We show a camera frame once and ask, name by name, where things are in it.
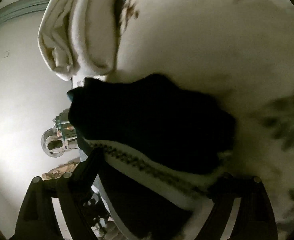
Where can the black patterned-waistband underwear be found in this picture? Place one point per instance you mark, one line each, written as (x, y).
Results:
(157, 148)

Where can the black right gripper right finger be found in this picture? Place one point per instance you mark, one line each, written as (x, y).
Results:
(255, 218)

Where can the folded cream towel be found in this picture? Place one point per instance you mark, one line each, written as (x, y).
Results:
(92, 36)

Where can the floral cream bed blanket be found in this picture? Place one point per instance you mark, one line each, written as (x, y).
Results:
(240, 50)

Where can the folded white cloth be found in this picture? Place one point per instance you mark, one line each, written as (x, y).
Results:
(53, 41)

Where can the striped curtain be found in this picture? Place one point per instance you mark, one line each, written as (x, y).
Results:
(21, 8)

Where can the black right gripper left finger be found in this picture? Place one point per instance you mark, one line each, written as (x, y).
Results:
(37, 218)

